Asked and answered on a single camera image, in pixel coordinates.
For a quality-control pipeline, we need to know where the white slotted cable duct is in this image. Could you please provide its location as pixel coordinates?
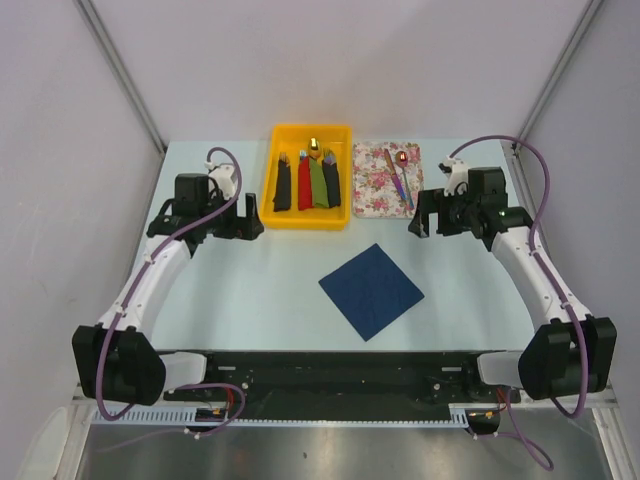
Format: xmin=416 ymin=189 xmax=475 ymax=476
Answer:
xmin=115 ymin=406 xmax=228 ymax=427

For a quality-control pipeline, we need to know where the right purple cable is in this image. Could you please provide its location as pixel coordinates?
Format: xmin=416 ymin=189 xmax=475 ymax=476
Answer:
xmin=447 ymin=134 xmax=587 ymax=472

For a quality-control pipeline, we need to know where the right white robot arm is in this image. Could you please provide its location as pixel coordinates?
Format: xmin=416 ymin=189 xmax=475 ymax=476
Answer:
xmin=408 ymin=158 xmax=617 ymax=401

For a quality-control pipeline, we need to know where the yellow plastic bin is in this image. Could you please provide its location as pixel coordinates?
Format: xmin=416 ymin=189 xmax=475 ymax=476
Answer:
xmin=259 ymin=124 xmax=352 ymax=231

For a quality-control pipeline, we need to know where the black napkin roll left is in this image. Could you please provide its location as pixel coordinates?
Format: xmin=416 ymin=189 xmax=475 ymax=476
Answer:
xmin=273 ymin=152 xmax=292 ymax=212

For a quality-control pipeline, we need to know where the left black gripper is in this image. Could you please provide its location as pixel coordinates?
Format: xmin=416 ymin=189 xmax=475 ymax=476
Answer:
xmin=199 ymin=190 xmax=263 ymax=241

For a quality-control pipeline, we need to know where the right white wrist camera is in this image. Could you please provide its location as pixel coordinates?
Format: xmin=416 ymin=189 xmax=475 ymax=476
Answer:
xmin=438 ymin=157 xmax=469 ymax=196

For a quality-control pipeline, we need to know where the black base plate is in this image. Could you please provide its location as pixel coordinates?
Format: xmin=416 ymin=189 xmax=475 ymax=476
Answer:
xmin=162 ymin=351 xmax=507 ymax=422

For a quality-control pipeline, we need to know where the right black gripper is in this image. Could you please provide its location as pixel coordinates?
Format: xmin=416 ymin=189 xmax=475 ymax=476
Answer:
xmin=408 ymin=186 xmax=480 ymax=238

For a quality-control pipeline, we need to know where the black napkin roll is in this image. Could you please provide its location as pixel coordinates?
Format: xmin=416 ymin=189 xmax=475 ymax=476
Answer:
xmin=322 ymin=150 xmax=341 ymax=208
xmin=273 ymin=152 xmax=292 ymax=212

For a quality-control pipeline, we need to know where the dark blue paper napkin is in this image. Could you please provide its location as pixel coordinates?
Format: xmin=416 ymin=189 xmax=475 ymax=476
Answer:
xmin=319 ymin=244 xmax=424 ymax=341

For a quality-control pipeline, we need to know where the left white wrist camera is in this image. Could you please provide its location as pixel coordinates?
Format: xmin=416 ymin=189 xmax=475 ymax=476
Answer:
xmin=205 ymin=161 xmax=238 ymax=201

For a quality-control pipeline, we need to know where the iridescent rainbow knife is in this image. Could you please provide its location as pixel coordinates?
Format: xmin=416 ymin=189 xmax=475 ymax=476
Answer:
xmin=384 ymin=149 xmax=413 ymax=209

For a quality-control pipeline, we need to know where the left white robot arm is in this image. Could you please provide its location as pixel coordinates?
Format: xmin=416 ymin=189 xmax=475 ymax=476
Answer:
xmin=72 ymin=163 xmax=264 ymax=406

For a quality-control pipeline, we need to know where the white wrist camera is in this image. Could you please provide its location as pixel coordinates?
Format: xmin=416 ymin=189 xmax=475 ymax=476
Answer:
xmin=438 ymin=157 xmax=469 ymax=196
xmin=205 ymin=161 xmax=238 ymax=201

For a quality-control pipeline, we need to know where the iridescent rainbow spoon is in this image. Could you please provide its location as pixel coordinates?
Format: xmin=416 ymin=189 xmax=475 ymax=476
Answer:
xmin=395 ymin=151 xmax=414 ymax=209

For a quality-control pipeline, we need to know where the black napkin roll right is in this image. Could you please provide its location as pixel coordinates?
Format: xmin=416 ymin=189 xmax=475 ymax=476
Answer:
xmin=322 ymin=150 xmax=341 ymax=208

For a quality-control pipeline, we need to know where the red napkin roll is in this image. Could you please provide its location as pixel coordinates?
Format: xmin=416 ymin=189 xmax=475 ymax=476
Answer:
xmin=298 ymin=150 xmax=313 ymax=211

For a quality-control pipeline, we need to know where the green napkin roll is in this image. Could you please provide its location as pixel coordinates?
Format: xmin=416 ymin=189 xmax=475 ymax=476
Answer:
xmin=309 ymin=158 xmax=329 ymax=208

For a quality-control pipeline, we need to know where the floral rectangular tray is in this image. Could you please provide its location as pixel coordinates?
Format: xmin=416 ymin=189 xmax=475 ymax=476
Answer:
xmin=351 ymin=141 xmax=424 ymax=219

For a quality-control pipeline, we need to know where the gold spoon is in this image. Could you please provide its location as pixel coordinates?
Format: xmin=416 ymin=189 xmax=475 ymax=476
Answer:
xmin=308 ymin=137 xmax=322 ymax=159

